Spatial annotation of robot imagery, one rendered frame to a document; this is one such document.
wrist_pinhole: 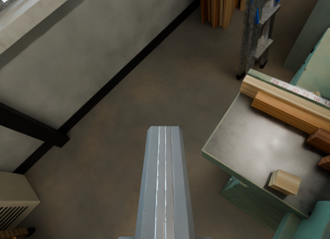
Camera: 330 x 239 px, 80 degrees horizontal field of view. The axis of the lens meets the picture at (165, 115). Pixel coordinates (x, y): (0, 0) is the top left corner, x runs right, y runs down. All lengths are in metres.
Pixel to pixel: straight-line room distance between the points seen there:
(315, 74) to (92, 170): 1.39
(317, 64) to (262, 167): 0.40
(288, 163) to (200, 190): 0.92
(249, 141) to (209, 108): 1.03
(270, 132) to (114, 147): 1.22
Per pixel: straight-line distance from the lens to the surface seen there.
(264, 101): 0.48
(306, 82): 0.71
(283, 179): 0.44
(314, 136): 0.48
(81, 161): 1.64
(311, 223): 0.47
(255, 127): 0.49
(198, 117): 1.47
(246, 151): 0.47
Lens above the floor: 1.35
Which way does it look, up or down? 64 degrees down
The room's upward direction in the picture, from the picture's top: 25 degrees counter-clockwise
